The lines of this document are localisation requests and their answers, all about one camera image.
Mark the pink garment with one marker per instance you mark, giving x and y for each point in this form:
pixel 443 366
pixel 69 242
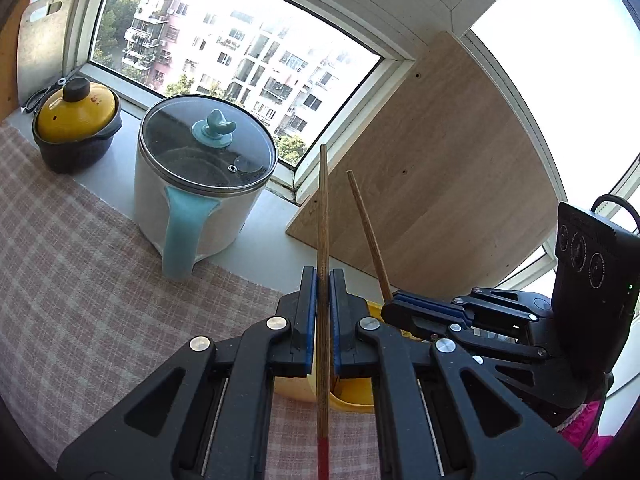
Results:
pixel 585 425

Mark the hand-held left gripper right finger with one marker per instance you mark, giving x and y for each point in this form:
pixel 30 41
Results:
pixel 336 320

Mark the white teal electric pot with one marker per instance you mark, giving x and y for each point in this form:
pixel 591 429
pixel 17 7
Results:
pixel 150 200

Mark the red-tipped wooden chopstick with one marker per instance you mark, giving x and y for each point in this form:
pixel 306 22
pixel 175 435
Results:
pixel 323 210
pixel 370 240

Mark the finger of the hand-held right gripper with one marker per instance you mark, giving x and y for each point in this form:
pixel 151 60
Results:
pixel 415 317
pixel 500 305

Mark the apartment building outside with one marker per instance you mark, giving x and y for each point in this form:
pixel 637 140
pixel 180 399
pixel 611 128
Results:
pixel 225 50

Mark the pale cutting board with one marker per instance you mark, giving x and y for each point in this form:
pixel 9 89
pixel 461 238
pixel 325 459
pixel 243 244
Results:
pixel 40 50

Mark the black clay pot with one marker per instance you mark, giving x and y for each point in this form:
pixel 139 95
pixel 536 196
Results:
pixel 75 155

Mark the yellow clay pot lid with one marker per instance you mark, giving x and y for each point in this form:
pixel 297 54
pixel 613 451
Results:
pixel 80 115

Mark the yellow plastic container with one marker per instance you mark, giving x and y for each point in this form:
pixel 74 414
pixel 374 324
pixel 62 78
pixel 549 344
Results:
pixel 350 395

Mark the light wooden board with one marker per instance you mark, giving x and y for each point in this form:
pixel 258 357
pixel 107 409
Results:
pixel 450 160

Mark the glass lid teal knob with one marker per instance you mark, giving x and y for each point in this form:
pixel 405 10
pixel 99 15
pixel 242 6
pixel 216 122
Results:
pixel 175 130

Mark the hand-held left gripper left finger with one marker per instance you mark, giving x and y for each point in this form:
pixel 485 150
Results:
pixel 311 320

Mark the white window frame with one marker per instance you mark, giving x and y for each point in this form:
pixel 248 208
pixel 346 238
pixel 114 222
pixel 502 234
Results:
pixel 350 10

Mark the pink checked cloth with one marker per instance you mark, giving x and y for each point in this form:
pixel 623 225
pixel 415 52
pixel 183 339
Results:
pixel 100 285

